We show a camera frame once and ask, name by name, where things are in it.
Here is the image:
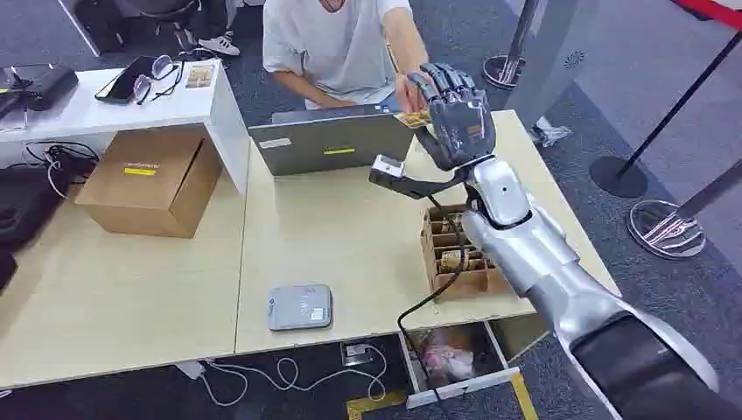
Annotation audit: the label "black flat device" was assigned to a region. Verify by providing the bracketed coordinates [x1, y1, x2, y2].
[0, 63, 80, 113]

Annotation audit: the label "black cable bundle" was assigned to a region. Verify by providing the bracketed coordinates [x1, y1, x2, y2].
[22, 140, 102, 200]

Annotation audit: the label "black stanchion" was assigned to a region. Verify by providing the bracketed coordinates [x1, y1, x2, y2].
[589, 31, 742, 200]

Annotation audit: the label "black eyeglasses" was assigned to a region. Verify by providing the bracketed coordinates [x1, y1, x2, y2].
[132, 54, 186, 106]

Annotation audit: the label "black chair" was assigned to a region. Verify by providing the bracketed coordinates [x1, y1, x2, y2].
[56, 0, 202, 58]

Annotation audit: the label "white open drawer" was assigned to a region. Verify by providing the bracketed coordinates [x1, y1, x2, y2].
[398, 320, 522, 410]

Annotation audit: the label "crumpled clear plastic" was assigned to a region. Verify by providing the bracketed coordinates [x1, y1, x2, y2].
[528, 115, 574, 148]

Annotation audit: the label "yellow floor tape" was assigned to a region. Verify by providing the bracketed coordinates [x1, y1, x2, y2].
[346, 373, 541, 420]

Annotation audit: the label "white cable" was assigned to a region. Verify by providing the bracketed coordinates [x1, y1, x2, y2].
[197, 344, 389, 408]

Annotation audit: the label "floor socket plate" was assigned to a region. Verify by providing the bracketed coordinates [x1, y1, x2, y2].
[339, 342, 374, 367]

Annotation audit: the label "white desk shelf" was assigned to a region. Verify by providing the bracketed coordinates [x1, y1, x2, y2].
[0, 58, 251, 195]

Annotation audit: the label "white power adapter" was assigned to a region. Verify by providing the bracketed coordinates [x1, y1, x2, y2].
[174, 360, 207, 382]

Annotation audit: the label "wooden card box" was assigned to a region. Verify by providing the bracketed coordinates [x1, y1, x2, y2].
[420, 203, 515, 302]

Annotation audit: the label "white sneaker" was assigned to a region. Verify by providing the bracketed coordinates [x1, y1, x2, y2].
[197, 31, 242, 58]

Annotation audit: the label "grey standing panel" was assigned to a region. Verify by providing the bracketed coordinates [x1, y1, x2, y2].
[503, 0, 607, 130]

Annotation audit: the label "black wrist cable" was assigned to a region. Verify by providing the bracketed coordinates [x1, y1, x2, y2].
[396, 195, 472, 414]

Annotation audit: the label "person's left hand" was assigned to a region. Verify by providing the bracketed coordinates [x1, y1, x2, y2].
[394, 72, 430, 115]

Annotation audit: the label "grey card reader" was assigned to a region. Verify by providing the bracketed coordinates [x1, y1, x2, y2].
[266, 283, 334, 333]

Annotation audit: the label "chrome stanchion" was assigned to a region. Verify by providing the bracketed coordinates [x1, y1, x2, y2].
[482, 0, 542, 92]
[626, 161, 742, 261]

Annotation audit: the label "brown cardboard box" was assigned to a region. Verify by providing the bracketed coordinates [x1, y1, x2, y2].
[74, 128, 225, 240]

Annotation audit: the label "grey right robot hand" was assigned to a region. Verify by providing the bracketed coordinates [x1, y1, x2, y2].
[407, 62, 497, 172]

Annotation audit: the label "person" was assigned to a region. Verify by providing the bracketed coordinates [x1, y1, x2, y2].
[262, 0, 433, 115]

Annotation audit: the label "pink bag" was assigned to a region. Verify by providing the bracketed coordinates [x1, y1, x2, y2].
[422, 343, 478, 384]

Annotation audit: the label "black bag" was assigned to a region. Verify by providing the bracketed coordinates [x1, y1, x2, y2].
[0, 164, 66, 251]

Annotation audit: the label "red barrier belt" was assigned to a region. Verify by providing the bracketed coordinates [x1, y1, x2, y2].
[671, 0, 742, 32]

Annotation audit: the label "grey laptop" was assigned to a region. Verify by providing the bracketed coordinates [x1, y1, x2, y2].
[248, 104, 417, 178]

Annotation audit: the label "black smartphone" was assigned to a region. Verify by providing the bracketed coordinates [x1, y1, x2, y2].
[94, 54, 158, 106]

